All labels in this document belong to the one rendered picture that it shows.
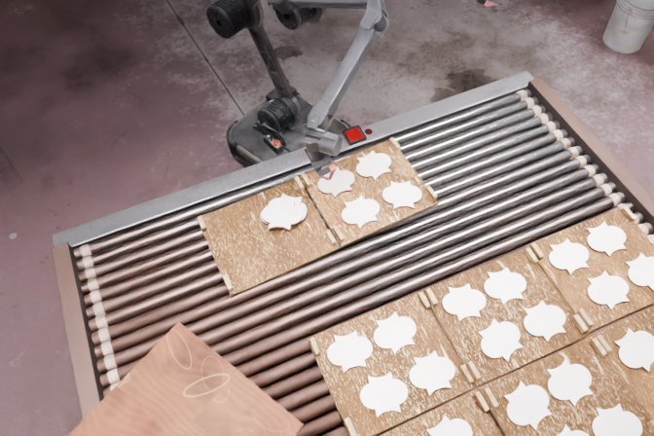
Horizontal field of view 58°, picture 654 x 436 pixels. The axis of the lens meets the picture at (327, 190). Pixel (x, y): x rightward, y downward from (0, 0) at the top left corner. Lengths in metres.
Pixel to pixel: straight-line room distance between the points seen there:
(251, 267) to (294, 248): 0.16
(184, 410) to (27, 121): 2.78
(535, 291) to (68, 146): 2.88
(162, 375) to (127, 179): 1.96
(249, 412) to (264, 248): 0.60
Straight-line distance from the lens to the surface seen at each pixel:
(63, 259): 2.26
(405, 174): 2.27
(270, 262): 2.07
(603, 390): 2.04
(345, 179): 2.23
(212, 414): 1.79
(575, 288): 2.15
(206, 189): 2.30
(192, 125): 3.80
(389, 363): 1.91
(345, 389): 1.88
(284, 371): 1.93
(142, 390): 1.86
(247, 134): 3.35
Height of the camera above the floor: 2.74
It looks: 55 degrees down
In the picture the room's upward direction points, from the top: 2 degrees counter-clockwise
